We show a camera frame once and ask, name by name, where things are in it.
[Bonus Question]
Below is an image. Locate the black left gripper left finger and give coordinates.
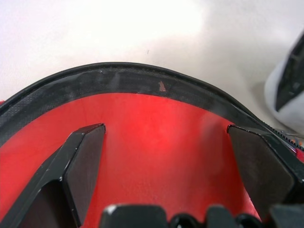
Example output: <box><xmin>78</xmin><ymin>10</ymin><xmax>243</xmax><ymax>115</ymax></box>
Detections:
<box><xmin>0</xmin><ymin>123</ymin><xmax>106</xmax><ymax>228</ymax></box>

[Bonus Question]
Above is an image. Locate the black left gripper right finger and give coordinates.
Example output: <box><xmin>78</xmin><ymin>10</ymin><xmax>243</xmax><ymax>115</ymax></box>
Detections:
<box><xmin>226</xmin><ymin>123</ymin><xmax>304</xmax><ymax>221</ymax></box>

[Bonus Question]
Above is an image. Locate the red table tennis paddle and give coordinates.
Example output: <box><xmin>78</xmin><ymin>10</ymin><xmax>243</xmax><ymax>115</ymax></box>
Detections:
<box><xmin>0</xmin><ymin>92</ymin><xmax>271</xmax><ymax>228</ymax></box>

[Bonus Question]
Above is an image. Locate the black red paddle case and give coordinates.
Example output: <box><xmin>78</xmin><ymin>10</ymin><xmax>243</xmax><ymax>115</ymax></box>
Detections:
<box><xmin>0</xmin><ymin>61</ymin><xmax>304</xmax><ymax>228</ymax></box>

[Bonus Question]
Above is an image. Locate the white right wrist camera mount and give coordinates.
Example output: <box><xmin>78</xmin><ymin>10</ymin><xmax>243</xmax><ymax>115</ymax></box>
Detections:
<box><xmin>263</xmin><ymin>32</ymin><xmax>304</xmax><ymax>132</ymax></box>

